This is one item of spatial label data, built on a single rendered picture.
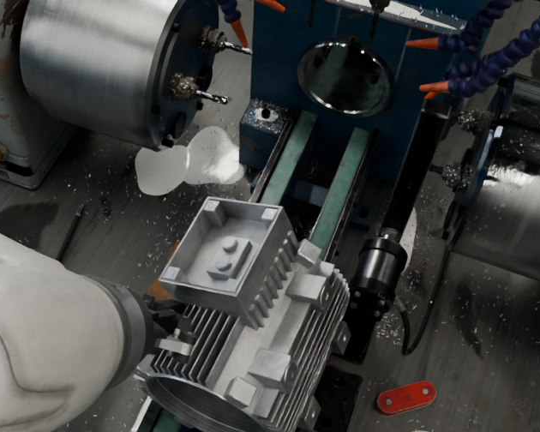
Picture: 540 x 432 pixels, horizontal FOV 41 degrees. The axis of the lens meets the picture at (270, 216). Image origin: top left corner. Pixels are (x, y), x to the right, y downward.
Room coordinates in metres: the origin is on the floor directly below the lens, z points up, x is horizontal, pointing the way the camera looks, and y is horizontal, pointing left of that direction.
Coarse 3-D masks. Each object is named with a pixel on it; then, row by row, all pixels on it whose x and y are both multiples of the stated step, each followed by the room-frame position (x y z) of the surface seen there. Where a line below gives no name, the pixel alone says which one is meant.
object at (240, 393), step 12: (300, 252) 0.40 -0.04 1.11; (312, 252) 0.40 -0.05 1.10; (312, 264) 0.39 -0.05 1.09; (144, 360) 0.28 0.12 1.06; (132, 372) 0.27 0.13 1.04; (144, 372) 0.26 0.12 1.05; (228, 384) 0.25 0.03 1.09; (240, 384) 0.24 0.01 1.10; (228, 396) 0.23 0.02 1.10; (240, 396) 0.23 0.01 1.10; (252, 396) 0.23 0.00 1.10; (240, 408) 0.23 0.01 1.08; (180, 420) 0.25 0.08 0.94
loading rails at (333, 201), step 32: (288, 128) 0.72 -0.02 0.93; (288, 160) 0.67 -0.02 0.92; (352, 160) 0.68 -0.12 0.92; (256, 192) 0.60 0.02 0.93; (288, 192) 0.63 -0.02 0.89; (320, 192) 0.66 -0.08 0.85; (352, 192) 0.61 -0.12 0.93; (320, 224) 0.56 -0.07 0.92; (352, 224) 0.63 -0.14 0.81; (320, 256) 0.50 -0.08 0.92; (160, 416) 0.26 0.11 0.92
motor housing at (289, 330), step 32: (192, 320) 0.32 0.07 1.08; (224, 320) 0.31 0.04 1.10; (288, 320) 0.33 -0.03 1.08; (320, 320) 0.34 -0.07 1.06; (160, 352) 0.28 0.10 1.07; (192, 352) 0.27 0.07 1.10; (224, 352) 0.27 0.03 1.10; (256, 352) 0.28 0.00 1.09; (288, 352) 0.29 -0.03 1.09; (320, 352) 0.31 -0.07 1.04; (160, 384) 0.28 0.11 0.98; (192, 384) 0.24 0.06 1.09; (224, 384) 0.25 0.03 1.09; (256, 384) 0.25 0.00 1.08; (192, 416) 0.25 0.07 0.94; (224, 416) 0.26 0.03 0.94; (256, 416) 0.22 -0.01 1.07; (288, 416) 0.23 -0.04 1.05
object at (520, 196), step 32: (512, 96) 0.61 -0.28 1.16; (480, 128) 0.64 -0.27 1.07; (512, 128) 0.56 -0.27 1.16; (480, 160) 0.55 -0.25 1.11; (512, 160) 0.53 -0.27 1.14; (480, 192) 0.50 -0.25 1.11; (512, 192) 0.50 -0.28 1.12; (448, 224) 0.54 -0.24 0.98; (480, 224) 0.48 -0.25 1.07; (512, 224) 0.48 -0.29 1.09; (480, 256) 0.48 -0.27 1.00; (512, 256) 0.46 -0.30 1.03
